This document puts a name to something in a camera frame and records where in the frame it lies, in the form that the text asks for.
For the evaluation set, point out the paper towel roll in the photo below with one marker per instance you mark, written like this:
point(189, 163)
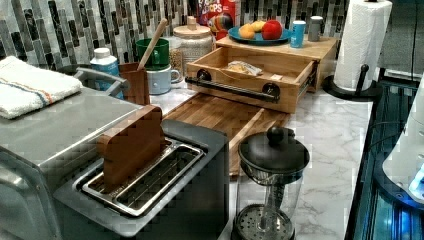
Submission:
point(363, 35)

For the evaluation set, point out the silver two-slot toaster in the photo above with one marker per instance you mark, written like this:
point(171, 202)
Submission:
point(183, 196)

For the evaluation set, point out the wooden serving tray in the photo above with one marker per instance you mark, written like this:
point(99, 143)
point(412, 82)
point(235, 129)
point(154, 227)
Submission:
point(236, 120)

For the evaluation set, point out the black paper towel holder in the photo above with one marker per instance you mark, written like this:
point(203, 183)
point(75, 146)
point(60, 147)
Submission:
point(359, 94)

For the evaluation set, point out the snack bag in drawer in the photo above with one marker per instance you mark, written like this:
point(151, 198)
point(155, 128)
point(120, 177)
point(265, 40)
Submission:
point(243, 67)

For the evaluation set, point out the blue plate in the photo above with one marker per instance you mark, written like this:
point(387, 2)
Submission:
point(258, 40)

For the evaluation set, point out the glass french press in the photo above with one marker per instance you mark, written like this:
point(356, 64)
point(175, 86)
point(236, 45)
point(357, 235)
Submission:
point(268, 186)

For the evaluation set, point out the wooden toast slice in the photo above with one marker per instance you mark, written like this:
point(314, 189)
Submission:
point(131, 145)

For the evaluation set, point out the wooden drawer box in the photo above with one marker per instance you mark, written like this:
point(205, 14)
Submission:
point(287, 73)

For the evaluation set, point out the light blue mug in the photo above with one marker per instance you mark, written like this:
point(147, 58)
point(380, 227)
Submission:
point(160, 81)

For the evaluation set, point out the red Froot Loops box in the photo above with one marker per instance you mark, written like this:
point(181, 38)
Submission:
point(218, 15)

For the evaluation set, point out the orange plush fruit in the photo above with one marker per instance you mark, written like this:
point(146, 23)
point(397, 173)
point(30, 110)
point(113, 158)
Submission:
point(246, 31)

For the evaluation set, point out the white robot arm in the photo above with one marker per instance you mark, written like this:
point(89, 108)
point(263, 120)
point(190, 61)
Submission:
point(404, 165)

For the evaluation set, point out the blue salt shaker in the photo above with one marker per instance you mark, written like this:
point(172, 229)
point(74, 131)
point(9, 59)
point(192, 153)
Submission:
point(297, 35)

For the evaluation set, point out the stainless steel toaster oven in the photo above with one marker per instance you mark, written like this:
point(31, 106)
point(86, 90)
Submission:
point(42, 150)

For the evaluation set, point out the white blue bottle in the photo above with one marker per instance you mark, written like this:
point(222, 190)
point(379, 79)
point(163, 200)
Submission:
point(104, 62)

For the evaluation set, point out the folded white striped towel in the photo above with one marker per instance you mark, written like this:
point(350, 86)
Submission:
point(25, 88)

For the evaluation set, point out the jar with wooden lid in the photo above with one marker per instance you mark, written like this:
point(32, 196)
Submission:
point(196, 41)

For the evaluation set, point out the grey pepper shaker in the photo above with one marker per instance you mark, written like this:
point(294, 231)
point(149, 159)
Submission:
point(315, 28)

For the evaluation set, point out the green mug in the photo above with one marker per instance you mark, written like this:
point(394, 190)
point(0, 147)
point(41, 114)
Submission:
point(159, 57)

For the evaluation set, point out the red plush apple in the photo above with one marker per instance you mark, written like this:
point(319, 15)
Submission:
point(271, 30)

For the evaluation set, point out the brown wooden utensil holder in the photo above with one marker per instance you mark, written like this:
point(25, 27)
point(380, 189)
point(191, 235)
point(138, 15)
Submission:
point(138, 92)

